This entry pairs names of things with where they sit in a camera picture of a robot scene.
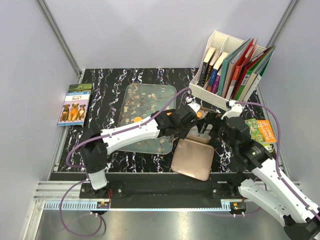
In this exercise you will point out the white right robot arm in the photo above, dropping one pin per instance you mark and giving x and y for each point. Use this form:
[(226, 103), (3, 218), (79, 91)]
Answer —
[(298, 215)]

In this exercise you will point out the orange treehouse book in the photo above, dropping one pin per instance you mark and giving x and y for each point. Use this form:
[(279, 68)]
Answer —
[(261, 131)]

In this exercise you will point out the red hardcover book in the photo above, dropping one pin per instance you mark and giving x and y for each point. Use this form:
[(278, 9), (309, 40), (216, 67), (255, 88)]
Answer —
[(242, 57)]

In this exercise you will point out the floral blossom serving tray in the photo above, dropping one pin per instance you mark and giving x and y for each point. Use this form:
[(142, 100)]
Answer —
[(141, 100)]

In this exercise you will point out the metal tongs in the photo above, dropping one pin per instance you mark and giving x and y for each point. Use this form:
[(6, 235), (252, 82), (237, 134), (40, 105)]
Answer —
[(172, 140)]

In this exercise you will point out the dog picture book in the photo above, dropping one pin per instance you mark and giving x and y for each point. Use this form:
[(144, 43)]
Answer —
[(74, 108)]

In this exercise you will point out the green hardcover book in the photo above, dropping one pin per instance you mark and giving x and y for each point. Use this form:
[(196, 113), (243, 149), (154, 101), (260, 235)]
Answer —
[(251, 71)]

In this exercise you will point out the teal hardcover book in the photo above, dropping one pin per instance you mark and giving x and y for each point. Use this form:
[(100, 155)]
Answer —
[(232, 46)]

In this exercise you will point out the large orange round biscuit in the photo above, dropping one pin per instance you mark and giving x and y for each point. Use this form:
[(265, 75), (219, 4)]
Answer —
[(199, 114)]

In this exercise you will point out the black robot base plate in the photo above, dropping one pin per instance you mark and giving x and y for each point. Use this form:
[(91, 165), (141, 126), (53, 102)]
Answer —
[(144, 191)]

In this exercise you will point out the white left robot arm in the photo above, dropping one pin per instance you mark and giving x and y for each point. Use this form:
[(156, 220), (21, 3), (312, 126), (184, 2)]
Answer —
[(95, 149)]

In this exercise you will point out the black paperback book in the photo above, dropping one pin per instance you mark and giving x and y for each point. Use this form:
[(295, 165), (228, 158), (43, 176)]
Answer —
[(207, 58)]

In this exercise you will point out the green landscape book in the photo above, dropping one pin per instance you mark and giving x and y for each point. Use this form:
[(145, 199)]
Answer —
[(80, 87)]

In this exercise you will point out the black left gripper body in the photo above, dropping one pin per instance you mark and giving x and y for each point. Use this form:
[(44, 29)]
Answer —
[(183, 130)]

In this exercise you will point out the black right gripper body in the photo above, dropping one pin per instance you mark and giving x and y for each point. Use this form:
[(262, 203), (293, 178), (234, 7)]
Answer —
[(219, 128)]

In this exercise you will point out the blue paperback book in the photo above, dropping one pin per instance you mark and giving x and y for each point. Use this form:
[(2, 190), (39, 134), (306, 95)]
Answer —
[(212, 71)]

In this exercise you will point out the white book organizer rack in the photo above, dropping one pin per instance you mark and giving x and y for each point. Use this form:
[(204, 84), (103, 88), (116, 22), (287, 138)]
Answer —
[(217, 40)]

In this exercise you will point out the small orange round biscuit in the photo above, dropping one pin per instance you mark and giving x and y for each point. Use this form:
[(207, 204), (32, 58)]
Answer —
[(137, 119)]

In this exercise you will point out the rose gold cookie tin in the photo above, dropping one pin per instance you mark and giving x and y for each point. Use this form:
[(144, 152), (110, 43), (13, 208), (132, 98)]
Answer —
[(200, 133)]

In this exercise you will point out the purple paperback book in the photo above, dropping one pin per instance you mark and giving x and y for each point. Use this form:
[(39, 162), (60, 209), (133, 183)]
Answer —
[(220, 60)]

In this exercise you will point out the rose gold tin lid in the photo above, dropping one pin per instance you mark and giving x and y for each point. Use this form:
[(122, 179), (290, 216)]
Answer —
[(193, 159)]

